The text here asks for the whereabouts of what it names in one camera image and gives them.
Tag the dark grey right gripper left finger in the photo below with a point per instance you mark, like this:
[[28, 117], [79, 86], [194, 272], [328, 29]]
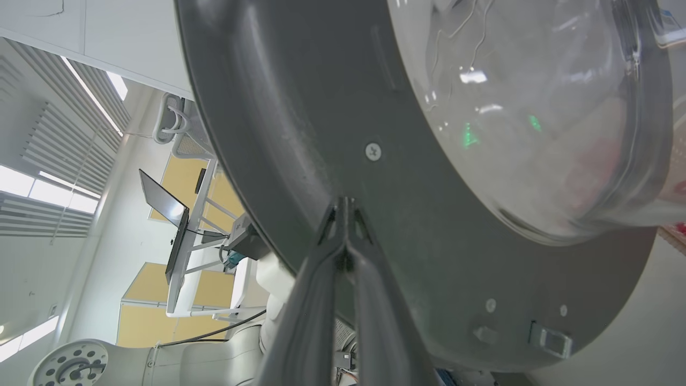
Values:
[[311, 300]]

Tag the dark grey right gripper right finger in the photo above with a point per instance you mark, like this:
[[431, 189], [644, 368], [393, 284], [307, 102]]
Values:
[[380, 321]]

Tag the grey washing machine door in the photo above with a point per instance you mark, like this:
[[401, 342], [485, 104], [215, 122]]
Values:
[[321, 107]]

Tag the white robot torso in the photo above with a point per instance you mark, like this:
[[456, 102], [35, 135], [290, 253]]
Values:
[[276, 284]]

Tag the grey box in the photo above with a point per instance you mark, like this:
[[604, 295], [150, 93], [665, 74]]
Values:
[[247, 241]]

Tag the teal small object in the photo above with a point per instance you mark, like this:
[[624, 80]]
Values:
[[233, 260]]

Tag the black computer monitor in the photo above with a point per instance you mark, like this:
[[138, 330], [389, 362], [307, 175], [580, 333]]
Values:
[[161, 198], [177, 252]]

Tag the yellow partition panel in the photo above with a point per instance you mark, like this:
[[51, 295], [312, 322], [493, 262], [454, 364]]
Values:
[[179, 177], [147, 321]]

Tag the grey mesh office chair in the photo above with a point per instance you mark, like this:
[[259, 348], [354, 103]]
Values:
[[177, 115]]

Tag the white equipment cart frame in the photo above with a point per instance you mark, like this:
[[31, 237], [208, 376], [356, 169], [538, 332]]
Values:
[[185, 292]]

